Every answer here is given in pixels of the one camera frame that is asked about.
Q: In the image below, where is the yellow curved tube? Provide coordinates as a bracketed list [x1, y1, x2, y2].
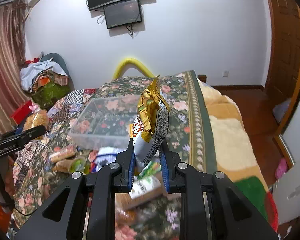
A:
[112, 57, 154, 80]

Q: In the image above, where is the red box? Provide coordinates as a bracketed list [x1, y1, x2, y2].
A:
[10, 100, 32, 126]

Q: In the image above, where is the green end biscuit roll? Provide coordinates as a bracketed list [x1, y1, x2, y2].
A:
[52, 156, 86, 174]

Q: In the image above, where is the wall power outlet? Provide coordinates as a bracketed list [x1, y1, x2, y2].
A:
[223, 70, 229, 77]

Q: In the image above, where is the wooden door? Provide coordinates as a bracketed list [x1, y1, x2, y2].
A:
[266, 0, 300, 134]

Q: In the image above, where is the gold chip bag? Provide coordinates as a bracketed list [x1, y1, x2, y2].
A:
[130, 77, 170, 174]

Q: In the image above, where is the blue white snack bag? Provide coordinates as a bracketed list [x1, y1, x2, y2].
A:
[90, 147, 125, 173]

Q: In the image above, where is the striped red curtain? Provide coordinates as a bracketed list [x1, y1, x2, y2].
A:
[0, 0, 30, 134]

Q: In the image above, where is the floral green bedspread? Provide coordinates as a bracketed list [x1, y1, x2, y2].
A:
[8, 71, 217, 237]

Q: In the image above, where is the pink slipper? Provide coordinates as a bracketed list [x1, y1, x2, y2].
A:
[275, 158, 288, 180]

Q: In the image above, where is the clear plastic storage box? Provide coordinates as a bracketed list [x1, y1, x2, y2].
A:
[68, 95, 140, 150]

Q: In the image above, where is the biscuit roll white label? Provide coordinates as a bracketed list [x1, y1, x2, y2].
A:
[50, 145, 77, 164]

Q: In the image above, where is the small black wall monitor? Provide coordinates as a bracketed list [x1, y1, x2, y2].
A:
[103, 0, 142, 29]

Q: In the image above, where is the patchwork quilt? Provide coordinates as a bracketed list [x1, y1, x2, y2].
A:
[13, 88, 97, 184]

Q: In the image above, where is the beige plush blanket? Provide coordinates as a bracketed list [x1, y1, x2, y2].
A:
[199, 81, 279, 231]

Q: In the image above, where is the pile of clothes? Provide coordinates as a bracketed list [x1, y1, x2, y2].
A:
[19, 53, 73, 109]

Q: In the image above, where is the clear green cookie bag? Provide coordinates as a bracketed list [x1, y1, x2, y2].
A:
[23, 109, 49, 140]

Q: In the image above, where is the pink toy figure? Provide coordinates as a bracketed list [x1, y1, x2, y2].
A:
[29, 103, 41, 113]

